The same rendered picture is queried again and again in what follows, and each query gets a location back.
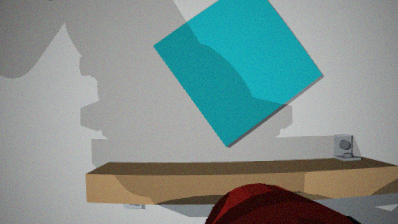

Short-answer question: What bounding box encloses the grey metal bracket with round screw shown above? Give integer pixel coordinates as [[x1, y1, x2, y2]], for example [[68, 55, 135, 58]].
[[124, 204, 143, 209]]

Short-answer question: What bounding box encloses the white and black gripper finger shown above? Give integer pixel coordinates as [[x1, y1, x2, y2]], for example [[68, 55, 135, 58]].
[[347, 216, 361, 224]]

